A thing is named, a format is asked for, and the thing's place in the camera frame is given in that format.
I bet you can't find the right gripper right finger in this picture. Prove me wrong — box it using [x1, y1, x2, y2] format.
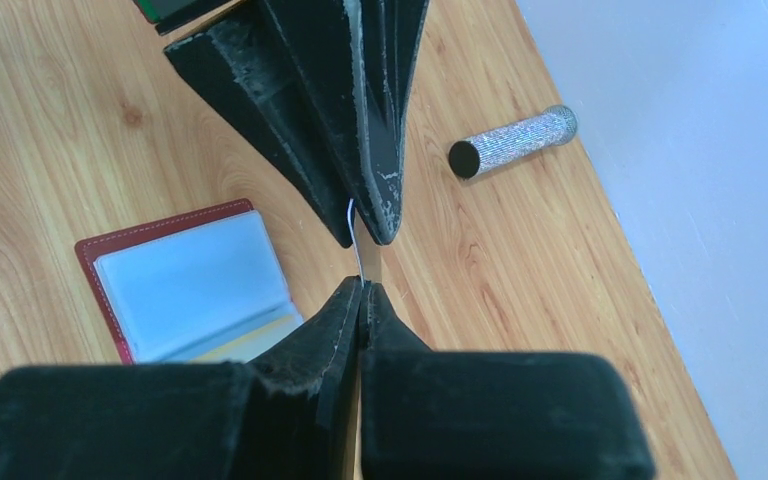
[359, 283, 656, 479]

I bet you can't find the grey metal tube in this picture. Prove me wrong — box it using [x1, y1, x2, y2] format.
[448, 105, 578, 179]

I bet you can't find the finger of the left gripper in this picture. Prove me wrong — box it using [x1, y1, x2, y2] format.
[344, 1, 429, 245]
[164, 1, 352, 248]

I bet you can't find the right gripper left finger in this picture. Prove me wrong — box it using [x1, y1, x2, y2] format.
[0, 277, 363, 479]

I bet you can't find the red leather card holder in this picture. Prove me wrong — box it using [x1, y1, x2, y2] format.
[74, 199, 303, 364]

